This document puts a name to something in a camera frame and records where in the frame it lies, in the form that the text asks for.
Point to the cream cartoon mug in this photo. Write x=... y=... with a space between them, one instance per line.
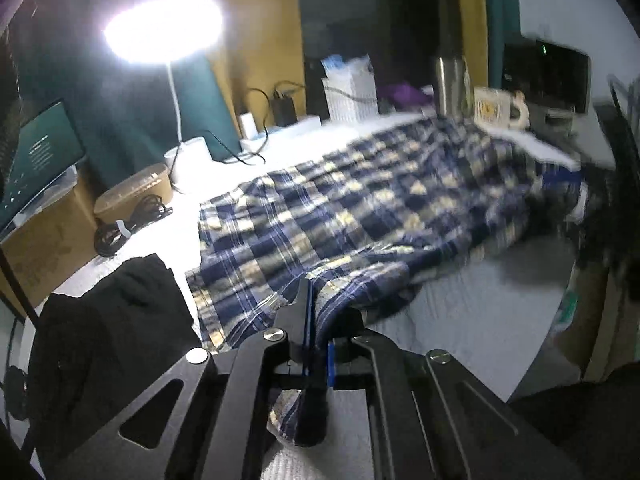
x=492 y=107

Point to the white desk lamp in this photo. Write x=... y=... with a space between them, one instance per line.
x=192 y=160

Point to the black computer monitor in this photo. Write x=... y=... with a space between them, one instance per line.
x=545 y=75

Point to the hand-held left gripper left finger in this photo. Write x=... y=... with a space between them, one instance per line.
x=309 y=320

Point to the blue plaid pants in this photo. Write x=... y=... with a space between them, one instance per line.
x=350 y=200

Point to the steel thermos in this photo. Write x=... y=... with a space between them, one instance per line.
x=450 y=90

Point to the cardboard box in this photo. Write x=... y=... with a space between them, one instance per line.
x=45 y=250

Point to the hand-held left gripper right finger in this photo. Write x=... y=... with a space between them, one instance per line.
x=331 y=365

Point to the teal curtain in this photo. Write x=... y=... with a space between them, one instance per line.
x=500 y=10
x=125 y=110

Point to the grey computer desk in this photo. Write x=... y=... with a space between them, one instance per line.
x=550 y=120

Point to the blue plastic packet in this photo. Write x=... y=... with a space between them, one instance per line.
x=345 y=65

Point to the black folded cloth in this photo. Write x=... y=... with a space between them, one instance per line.
x=110 y=320

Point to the tablet with lit screen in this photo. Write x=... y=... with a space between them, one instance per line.
x=45 y=150

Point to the dark window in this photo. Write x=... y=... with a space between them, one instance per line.
x=375 y=10

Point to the white textured tablecloth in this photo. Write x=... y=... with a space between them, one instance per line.
x=475 y=320

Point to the black charger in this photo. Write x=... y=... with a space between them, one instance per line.
x=284 y=107

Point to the yellow curtain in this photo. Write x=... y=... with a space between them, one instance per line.
x=265 y=35
x=470 y=20

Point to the white plastic basket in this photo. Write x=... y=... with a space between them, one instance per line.
x=350 y=100

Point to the purple cloth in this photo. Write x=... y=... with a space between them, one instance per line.
x=400 y=94

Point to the white charger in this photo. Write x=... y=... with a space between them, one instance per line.
x=247 y=125

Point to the brown lidded food container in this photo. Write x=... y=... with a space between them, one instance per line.
x=130 y=187

